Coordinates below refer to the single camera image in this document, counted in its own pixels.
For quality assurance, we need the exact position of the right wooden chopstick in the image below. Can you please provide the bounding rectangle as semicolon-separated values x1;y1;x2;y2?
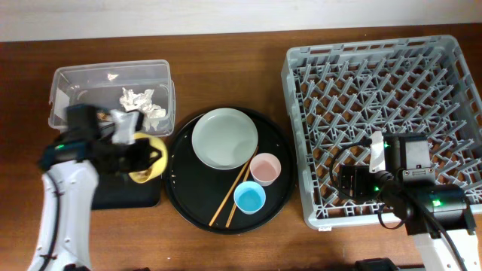
225;165;252;229

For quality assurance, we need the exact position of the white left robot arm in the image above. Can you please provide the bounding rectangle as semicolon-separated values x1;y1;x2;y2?
29;128;167;270

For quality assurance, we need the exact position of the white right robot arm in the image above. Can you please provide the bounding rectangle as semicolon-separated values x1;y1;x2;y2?
340;165;481;270

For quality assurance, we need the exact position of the brown snack wrapper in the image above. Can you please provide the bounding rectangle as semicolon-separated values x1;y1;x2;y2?
96;110;112;122

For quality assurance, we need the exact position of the wooden chopstick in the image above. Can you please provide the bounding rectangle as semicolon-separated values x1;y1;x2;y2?
208;147;258;227
225;165;252;229

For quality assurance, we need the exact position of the blue cup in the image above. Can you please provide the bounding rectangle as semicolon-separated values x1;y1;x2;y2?
233;181;267;215

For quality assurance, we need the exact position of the black rectangular tray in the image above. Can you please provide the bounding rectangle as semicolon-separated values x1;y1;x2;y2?
91;174;162;210

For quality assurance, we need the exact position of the crumpled white tissue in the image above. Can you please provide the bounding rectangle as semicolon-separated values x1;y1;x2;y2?
119;87;166;130

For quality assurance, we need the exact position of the grey plate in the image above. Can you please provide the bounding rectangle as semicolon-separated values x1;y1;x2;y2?
191;108;258;170

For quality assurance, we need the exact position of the yellow bowl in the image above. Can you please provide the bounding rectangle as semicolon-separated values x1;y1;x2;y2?
129;132;168;184

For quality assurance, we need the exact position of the grey dishwasher rack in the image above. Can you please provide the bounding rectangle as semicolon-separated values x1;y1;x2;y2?
281;35;481;231

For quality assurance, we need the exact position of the pink cup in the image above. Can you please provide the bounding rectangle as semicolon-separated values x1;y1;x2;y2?
249;153;282;187

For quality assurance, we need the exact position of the clear plastic waste bin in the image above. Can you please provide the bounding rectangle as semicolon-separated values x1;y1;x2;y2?
48;59;175;137

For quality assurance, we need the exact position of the round black tray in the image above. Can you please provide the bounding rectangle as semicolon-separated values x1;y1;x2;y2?
165;108;297;234

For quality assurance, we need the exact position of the left wooden chopstick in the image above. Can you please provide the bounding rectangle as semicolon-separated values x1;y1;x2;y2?
208;147;258;227

